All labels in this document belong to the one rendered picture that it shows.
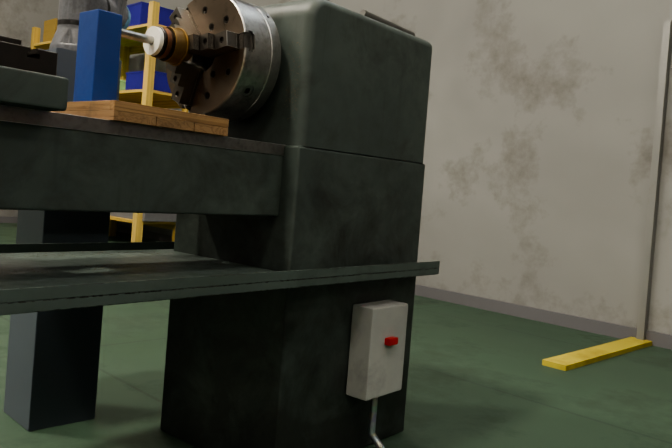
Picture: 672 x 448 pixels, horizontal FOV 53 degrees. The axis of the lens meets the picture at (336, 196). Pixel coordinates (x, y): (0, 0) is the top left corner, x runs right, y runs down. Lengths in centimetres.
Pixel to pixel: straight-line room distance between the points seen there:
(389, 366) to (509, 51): 327
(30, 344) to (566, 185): 339
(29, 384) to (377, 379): 100
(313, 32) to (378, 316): 79
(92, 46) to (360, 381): 112
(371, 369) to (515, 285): 290
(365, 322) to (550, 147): 294
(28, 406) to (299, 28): 132
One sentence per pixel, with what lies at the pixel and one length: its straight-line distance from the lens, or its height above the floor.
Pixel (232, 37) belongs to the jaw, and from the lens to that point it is 169.
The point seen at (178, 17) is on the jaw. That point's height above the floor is 117.
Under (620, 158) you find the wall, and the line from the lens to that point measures 446.
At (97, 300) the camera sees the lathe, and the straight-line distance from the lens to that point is 130.
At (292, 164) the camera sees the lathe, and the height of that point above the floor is 82.
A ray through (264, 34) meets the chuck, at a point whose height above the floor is 113.
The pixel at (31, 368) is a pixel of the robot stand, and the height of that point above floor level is 18.
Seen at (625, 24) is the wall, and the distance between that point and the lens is 461.
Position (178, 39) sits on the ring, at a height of 109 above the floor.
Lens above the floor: 77
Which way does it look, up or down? 1 degrees down
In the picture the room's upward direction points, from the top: 5 degrees clockwise
